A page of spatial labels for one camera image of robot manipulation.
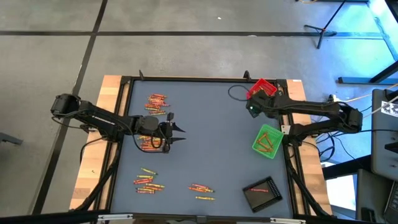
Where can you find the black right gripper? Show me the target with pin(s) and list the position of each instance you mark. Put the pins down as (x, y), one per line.
(264, 101)

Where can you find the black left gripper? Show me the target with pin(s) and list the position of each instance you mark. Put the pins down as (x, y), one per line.
(166, 132)

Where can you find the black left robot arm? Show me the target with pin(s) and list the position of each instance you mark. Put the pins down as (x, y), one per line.
(99, 119)

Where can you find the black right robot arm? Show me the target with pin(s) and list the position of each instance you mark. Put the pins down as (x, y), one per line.
(311, 109)

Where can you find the red plastic basket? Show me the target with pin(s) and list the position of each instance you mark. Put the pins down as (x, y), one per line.
(264, 84)

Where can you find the green plastic basket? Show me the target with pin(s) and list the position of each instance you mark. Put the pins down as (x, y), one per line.
(276, 137)

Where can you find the white power strip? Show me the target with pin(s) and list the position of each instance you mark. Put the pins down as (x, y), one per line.
(332, 99)

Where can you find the wooden side board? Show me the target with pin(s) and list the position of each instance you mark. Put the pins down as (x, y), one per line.
(311, 161)
(93, 174)

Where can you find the black tripod stand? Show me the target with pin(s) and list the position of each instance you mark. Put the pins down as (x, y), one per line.
(321, 34)

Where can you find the black floor stand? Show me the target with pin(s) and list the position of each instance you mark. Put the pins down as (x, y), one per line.
(354, 80)

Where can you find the black plastic basket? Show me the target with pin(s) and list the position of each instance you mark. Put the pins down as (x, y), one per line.
(261, 202)

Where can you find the aluminium extrusion bar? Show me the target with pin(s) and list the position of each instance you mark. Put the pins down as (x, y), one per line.
(286, 221)
(115, 217)

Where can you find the grey desk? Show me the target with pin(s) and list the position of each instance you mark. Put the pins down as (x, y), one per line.
(384, 140)

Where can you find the white fiducial tag paper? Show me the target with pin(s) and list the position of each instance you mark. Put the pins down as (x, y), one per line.
(390, 109)

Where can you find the grey cabinet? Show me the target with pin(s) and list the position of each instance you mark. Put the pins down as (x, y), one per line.
(370, 193)

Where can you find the black rig beam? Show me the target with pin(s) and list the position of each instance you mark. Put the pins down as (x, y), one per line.
(46, 217)

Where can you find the dark floor stand foot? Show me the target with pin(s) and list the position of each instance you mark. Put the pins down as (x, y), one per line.
(9, 139)

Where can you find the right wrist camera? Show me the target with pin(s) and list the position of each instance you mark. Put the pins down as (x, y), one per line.
(253, 110)

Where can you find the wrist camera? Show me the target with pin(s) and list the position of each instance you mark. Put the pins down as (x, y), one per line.
(253, 110)
(170, 117)

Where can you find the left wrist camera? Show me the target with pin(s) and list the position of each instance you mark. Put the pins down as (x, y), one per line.
(170, 117)

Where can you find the black frame bracket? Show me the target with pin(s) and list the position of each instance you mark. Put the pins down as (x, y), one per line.
(141, 75)
(247, 75)

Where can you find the black table frame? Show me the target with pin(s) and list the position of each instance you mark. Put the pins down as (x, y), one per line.
(202, 78)

